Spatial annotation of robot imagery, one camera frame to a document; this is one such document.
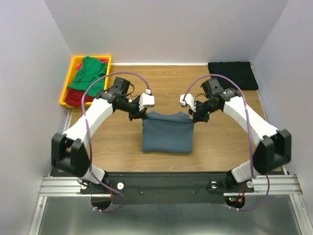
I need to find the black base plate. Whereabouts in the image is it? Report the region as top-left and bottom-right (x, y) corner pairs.
(79, 172), (254, 205)

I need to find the aluminium frame rail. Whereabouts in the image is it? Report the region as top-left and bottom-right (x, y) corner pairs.
(30, 111), (304, 235)

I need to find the blue-grey t-shirt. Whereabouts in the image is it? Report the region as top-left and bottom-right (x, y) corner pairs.
(142, 112), (194, 154)

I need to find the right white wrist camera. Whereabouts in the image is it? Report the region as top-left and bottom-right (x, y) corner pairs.
(179, 94), (196, 112)

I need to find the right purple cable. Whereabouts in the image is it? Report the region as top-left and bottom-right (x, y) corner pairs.
(180, 74), (271, 212)

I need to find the folded black t-shirt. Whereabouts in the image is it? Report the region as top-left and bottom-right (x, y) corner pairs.
(208, 61), (259, 91)

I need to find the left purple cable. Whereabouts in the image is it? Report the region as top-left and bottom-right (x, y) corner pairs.
(81, 72), (153, 213)

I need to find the green t-shirt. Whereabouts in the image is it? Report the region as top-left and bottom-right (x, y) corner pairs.
(67, 56), (108, 92)

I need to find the dark red t-shirt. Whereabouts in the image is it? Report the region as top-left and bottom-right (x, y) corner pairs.
(65, 88), (85, 107)

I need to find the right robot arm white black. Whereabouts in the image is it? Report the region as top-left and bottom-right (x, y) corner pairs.
(179, 74), (291, 191)

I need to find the electronics board with leds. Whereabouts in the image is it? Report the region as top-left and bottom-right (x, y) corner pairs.
(224, 196), (245, 209)

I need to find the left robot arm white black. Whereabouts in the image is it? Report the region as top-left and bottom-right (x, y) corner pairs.
(51, 77), (155, 193)

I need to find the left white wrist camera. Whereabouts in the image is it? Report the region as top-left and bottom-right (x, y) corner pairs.
(139, 89), (155, 111)

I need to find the pink t-shirt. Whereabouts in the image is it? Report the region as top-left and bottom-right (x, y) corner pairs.
(76, 58), (109, 71)

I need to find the purple cable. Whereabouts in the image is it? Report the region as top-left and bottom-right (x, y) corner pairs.
(81, 72), (153, 213)
(180, 74), (271, 212)

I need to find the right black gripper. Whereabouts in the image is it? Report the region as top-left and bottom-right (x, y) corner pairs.
(188, 99), (219, 122)

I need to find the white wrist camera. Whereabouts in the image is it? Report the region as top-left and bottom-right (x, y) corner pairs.
(139, 89), (155, 111)
(179, 94), (196, 112)

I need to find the yellow plastic tray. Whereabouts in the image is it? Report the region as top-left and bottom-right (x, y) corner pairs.
(60, 55), (112, 108)

